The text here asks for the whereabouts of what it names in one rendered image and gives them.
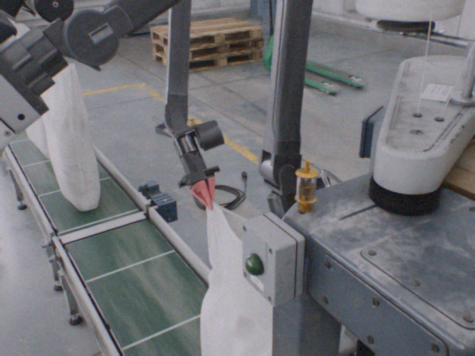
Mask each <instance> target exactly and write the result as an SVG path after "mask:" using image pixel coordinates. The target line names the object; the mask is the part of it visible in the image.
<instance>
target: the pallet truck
mask: <svg viewBox="0 0 475 356"><path fill-rule="evenodd" d="M272 13H273V6H271V0H269V19H270V28H269V40H268V44H267V48H266V53H264V57H263V59H264V63H265V64H266V68H267V69H269V70H271V61H272V52H273V42H274V24H273V23H272ZM306 69H308V70H311V71H315V72H317V73H321V74H324V75H327V76H331V78H335V79H337V80H340V81H344V82H347V83H348V84H349V85H352V84H353V87H358V86H361V87H362V88H363V85H366V84H367V85H368V82H367V81H366V80H364V79H363V78H362V77H360V76H357V75H354V74H352V73H347V72H345V71H340V70H338V69H336V68H332V67H330V66H325V65H324V64H319V63H316V62H313V61H310V60H307V63H306ZM305 83H307V84H309V85H311V86H313V87H316V88H319V89H321V91H326V93H336V92H337V91H338V90H341V88H340V87H339V85H337V84H335V83H332V82H331V81H328V80H324V79H322V78H319V77H316V76H314V75H312V74H309V73H305Z"/></svg>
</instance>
